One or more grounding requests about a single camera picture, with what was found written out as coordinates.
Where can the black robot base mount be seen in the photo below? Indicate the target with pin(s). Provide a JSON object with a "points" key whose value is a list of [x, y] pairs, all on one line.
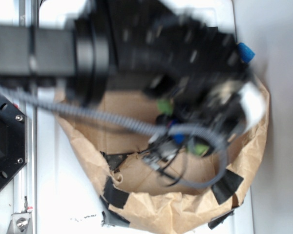
{"points": [[12, 141]]}

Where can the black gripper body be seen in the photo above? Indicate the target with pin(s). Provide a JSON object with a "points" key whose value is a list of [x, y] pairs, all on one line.
{"points": [[213, 96]]}

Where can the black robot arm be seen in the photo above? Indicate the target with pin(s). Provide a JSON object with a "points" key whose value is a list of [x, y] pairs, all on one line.
{"points": [[119, 45]]}

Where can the aluminium frame rail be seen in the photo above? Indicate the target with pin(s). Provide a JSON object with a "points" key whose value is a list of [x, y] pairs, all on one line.
{"points": [[25, 182]]}

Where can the brown paper bag tray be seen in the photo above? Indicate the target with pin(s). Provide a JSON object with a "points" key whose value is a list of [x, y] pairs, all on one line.
{"points": [[137, 195]]}

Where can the metal corner bracket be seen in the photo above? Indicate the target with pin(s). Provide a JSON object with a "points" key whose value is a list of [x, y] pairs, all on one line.
{"points": [[20, 223]]}

